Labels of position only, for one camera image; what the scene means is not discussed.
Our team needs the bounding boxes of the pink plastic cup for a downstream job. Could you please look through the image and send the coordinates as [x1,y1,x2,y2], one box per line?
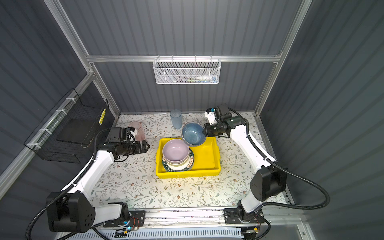
[129,122,146,141]

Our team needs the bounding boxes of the dark blue bowl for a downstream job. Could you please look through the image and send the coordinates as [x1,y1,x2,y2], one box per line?
[182,123,206,147]

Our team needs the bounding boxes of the dark green rimmed plate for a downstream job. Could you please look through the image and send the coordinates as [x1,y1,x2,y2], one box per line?
[162,149,195,172]

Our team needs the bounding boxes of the yellow plastic bin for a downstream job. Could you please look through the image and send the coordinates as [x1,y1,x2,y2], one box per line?
[156,137,221,179]

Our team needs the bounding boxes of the lilac purple bowl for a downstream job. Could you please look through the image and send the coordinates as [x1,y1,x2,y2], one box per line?
[162,139,190,165]

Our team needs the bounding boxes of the light green bowl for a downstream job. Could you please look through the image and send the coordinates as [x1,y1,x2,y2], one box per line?
[163,160,189,172]

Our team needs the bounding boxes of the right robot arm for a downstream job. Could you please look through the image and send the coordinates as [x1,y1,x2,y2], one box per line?
[203,113,287,214]

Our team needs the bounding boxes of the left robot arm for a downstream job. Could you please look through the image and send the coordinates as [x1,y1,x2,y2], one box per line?
[46,141,150,233]

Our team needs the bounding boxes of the floral table mat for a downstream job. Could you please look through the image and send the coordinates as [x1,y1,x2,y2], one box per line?
[91,114,254,209]

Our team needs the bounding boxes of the grey blue plastic cup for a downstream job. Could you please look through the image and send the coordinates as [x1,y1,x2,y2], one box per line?
[170,110,183,129]

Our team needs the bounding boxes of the items in mesh basket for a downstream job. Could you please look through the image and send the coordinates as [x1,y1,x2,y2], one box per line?
[174,76,219,84]

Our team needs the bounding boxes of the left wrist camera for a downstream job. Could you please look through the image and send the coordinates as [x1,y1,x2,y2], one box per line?
[106,127,136,144]

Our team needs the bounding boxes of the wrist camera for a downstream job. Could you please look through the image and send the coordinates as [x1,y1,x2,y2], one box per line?
[106,127,136,144]
[205,104,232,125]

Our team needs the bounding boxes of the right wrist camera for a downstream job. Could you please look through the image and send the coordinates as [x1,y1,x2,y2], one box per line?
[205,104,232,125]

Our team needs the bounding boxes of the black wire basket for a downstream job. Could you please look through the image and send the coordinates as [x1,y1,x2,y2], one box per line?
[24,89,114,164]

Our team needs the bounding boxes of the white wire mesh basket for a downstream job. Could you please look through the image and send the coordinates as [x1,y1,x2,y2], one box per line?
[153,57,222,85]

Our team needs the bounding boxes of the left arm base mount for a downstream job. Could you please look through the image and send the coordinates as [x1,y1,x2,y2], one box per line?
[103,211,146,228]

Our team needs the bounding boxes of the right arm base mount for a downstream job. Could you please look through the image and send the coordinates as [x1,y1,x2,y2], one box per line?
[223,201,265,225]

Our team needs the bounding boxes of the aluminium front rail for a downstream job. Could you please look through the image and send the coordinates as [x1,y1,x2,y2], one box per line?
[136,206,307,229]

